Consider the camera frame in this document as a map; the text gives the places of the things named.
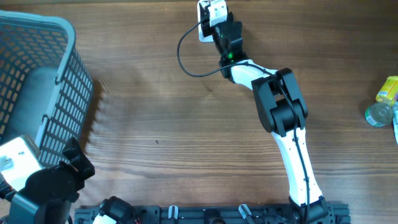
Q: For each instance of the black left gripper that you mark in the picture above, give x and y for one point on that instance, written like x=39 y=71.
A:
x=86 y=168

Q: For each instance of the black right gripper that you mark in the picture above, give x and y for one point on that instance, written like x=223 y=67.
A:
x=206 y=28

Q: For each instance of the yellow lidded jar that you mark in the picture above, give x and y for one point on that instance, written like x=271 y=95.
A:
x=388 y=92

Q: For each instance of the silver tin can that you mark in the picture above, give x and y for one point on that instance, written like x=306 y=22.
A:
x=379 y=114

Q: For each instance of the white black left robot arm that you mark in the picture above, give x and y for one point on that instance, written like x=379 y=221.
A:
x=38 y=194

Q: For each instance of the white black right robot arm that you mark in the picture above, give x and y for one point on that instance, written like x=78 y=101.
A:
x=280 y=105

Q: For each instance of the white barcode scanner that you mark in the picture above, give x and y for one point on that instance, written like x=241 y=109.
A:
x=205 y=16

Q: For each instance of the grey plastic shopping basket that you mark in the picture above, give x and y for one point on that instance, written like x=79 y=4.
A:
x=46 y=89

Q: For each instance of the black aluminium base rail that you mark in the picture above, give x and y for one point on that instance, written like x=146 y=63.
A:
x=115 y=210

